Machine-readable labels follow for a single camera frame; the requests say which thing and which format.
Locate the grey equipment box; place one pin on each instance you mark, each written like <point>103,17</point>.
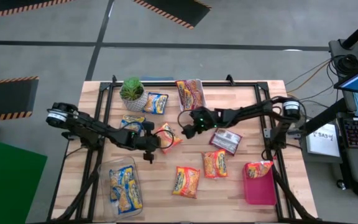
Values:
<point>336,46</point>

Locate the green panel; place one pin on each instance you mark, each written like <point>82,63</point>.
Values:
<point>8,180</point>

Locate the blue tape strip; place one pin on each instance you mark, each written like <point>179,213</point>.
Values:
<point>157,78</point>

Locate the white plastic bin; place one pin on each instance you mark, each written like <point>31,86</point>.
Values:
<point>204,96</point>

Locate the orange Maruchan noodle pack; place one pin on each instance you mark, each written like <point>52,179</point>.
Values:
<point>186,182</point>
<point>166,130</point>
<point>257,169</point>
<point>215,163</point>

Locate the clear plastic bin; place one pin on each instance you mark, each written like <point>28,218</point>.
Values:
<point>120,161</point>

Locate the red Maruchan noodle pack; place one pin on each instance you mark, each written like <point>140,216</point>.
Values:
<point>198,91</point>
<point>225,140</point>
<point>183,95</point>

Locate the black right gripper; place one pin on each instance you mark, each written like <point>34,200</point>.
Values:
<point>204,121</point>

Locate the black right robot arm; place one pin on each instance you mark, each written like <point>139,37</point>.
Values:
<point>247,112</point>

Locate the black aluminium table frame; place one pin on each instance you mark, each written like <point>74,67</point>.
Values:
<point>160,83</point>

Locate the white paper sign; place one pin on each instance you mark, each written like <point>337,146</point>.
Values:
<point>322,140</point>

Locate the red plastic bin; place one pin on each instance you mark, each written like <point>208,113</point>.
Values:
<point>259,193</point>

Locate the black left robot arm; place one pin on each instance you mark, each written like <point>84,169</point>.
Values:
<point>98,130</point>

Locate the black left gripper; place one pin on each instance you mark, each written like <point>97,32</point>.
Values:
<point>146,141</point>

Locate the black hazard-striped floor mat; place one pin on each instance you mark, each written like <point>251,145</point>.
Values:
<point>179,7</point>
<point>11,4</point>
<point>5,96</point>

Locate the succulent in white patterned pot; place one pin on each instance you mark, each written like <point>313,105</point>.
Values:
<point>134,93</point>

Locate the blue Maruchan noodle pack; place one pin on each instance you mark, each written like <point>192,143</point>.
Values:
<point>131,196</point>
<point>120,175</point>
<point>132,119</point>
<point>155,103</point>

